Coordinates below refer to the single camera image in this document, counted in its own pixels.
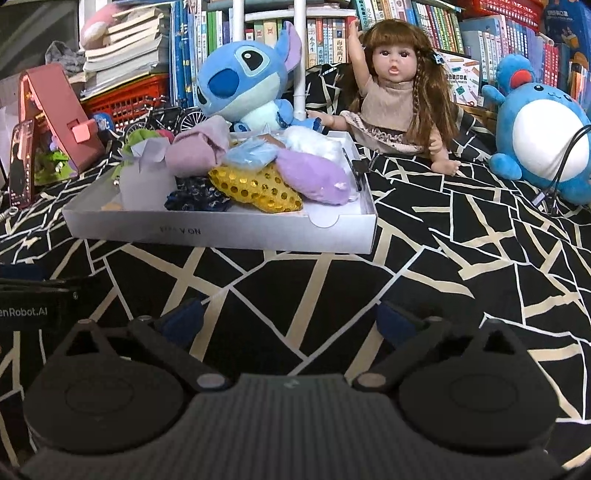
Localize row of books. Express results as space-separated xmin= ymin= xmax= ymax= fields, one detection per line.
xmin=168 ymin=0 xmax=591 ymax=109

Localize grey foam block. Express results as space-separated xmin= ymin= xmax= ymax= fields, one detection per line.
xmin=121 ymin=159 xmax=178 ymax=210

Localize black cable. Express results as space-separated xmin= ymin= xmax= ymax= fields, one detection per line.
xmin=533 ymin=124 xmax=591 ymax=215

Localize stack of books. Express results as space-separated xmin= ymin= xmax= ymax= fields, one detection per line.
xmin=81 ymin=7 xmax=169 ymax=100

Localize pale pink cloth roll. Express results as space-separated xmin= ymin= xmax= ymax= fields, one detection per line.
xmin=165 ymin=115 xmax=232 ymax=178

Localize pink white plush toy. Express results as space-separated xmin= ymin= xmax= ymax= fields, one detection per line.
xmin=79 ymin=7 xmax=125 ymax=49

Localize grey knitted cloth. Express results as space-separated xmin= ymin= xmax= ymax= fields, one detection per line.
xmin=45 ymin=41 xmax=86 ymax=77

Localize blue alien plush toy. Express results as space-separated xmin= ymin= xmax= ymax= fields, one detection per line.
xmin=196 ymin=21 xmax=331 ymax=134

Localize white fluffy toy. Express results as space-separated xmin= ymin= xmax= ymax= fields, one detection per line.
xmin=281 ymin=126 xmax=345 ymax=160

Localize green towel cloth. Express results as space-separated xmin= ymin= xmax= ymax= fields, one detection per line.
xmin=121 ymin=129 xmax=160 ymax=160

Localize white metal pole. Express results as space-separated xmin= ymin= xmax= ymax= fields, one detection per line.
xmin=292 ymin=0 xmax=309 ymax=121
xmin=231 ymin=0 xmax=246 ymax=43

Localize white shallow cardboard box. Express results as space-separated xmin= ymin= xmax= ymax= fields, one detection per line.
xmin=62 ymin=130 xmax=378 ymax=254

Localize black white geometric blanket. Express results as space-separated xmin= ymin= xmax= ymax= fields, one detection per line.
xmin=0 ymin=65 xmax=591 ymax=472

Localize smartphone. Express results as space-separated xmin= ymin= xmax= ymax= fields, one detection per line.
xmin=8 ymin=119 xmax=37 ymax=208

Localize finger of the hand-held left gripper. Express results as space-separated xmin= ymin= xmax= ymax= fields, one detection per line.
xmin=0 ymin=263 xmax=79 ymax=294

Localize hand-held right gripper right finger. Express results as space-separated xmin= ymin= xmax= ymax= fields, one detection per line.
xmin=353 ymin=300 xmax=532 ymax=393

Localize pink triangular toy house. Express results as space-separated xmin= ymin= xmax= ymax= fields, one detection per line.
xmin=17 ymin=63 xmax=107 ymax=178

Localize blue printed carton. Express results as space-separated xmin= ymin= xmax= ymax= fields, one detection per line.
xmin=540 ymin=0 xmax=591 ymax=63

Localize blue round plush toy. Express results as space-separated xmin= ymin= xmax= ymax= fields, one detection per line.
xmin=481 ymin=54 xmax=591 ymax=205

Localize red plastic basket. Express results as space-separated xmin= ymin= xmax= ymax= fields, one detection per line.
xmin=81 ymin=74 xmax=171 ymax=132
xmin=462 ymin=0 xmax=546 ymax=33

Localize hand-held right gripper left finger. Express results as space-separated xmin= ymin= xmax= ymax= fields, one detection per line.
xmin=53 ymin=298 xmax=232 ymax=393

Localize black binder clip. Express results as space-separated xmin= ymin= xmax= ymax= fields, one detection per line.
xmin=342 ymin=147 xmax=370 ymax=192

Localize miniature black bicycle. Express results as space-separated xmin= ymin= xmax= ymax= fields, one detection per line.
xmin=122 ymin=95 xmax=208 ymax=139

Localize navy floral cloth pouch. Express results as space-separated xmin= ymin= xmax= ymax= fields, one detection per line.
xmin=164 ymin=178 xmax=234 ymax=213

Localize pale floral cloth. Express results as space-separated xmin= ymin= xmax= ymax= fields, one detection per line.
xmin=224 ymin=138 xmax=280 ymax=169

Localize long-haired doll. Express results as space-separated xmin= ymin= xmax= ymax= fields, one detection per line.
xmin=307 ymin=18 xmax=462 ymax=176

